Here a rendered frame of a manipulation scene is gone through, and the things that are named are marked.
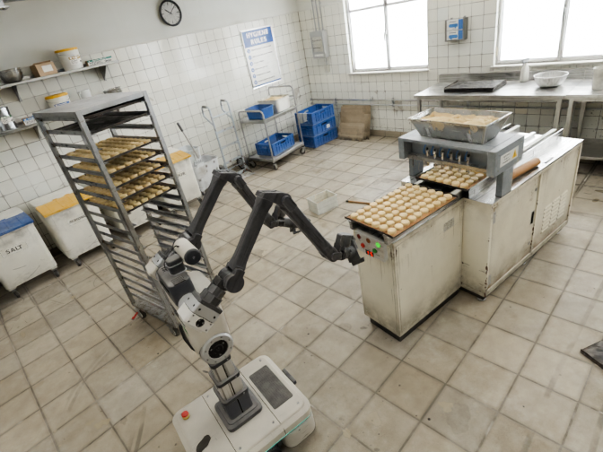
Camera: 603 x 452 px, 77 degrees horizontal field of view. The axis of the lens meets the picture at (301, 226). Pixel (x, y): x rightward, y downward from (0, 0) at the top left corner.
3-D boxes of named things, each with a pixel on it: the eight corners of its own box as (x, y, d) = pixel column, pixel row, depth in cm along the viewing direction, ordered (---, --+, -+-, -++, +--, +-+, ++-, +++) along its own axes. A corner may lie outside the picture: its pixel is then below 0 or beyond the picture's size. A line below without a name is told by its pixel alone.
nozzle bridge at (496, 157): (427, 165, 304) (426, 123, 287) (519, 185, 250) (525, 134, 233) (399, 180, 289) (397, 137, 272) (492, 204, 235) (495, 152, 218)
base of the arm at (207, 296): (212, 304, 156) (190, 292, 148) (224, 289, 157) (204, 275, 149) (221, 315, 149) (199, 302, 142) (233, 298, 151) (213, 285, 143)
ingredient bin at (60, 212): (75, 271, 434) (41, 212, 397) (59, 255, 476) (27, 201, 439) (120, 247, 465) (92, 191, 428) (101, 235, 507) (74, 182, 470)
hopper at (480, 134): (434, 126, 280) (433, 106, 273) (510, 134, 238) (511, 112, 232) (408, 137, 267) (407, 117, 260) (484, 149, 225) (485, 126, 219)
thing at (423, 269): (423, 277, 315) (421, 178, 272) (461, 295, 290) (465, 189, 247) (364, 322, 283) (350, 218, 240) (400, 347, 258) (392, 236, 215)
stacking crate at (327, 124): (319, 125, 709) (318, 114, 699) (336, 126, 682) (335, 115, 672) (298, 135, 675) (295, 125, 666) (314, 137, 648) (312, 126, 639)
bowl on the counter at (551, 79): (528, 90, 423) (528, 78, 417) (537, 82, 441) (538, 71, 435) (562, 90, 401) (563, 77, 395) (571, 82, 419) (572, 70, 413)
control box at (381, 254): (360, 247, 246) (357, 228, 239) (388, 260, 228) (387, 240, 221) (356, 248, 244) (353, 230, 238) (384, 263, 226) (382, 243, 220)
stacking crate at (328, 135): (322, 135, 718) (320, 125, 709) (338, 137, 691) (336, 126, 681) (300, 146, 686) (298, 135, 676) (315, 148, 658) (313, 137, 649)
